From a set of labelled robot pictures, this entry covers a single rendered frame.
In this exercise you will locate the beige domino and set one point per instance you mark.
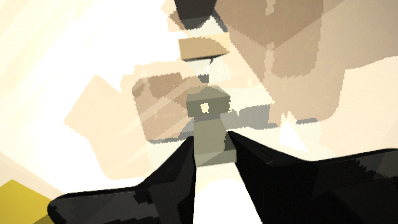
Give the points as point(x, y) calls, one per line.
point(207, 100)
point(188, 9)
point(212, 144)
point(204, 47)

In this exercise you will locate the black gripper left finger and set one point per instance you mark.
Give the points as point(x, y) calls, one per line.
point(167, 196)

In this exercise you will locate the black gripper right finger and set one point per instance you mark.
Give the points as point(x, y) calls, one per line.
point(287, 190)

